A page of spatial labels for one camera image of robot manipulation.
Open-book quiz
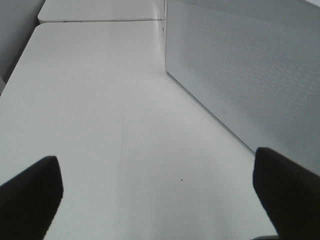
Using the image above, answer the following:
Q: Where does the white microwave oven body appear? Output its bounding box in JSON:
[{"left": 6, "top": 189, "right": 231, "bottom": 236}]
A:
[{"left": 156, "top": 0, "right": 168, "bottom": 42}]

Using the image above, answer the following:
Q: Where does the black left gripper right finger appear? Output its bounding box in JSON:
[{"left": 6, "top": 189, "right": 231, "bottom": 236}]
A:
[{"left": 252, "top": 147, "right": 320, "bottom": 240}]

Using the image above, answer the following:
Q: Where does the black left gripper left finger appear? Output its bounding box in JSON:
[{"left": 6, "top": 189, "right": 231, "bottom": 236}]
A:
[{"left": 0, "top": 156, "right": 64, "bottom": 240}]

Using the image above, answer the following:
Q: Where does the white microwave door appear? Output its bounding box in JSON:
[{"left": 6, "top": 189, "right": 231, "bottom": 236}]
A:
[{"left": 165, "top": 0, "right": 320, "bottom": 174}]

